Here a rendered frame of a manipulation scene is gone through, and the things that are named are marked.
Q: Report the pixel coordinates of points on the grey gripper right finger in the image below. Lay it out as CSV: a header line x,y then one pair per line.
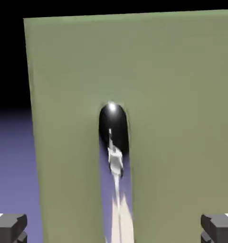
x,y
219,227

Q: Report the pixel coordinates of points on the olive green cabinet door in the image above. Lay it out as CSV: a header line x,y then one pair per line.
x,y
172,114

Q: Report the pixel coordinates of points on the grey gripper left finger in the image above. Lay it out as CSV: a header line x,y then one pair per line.
x,y
8,226

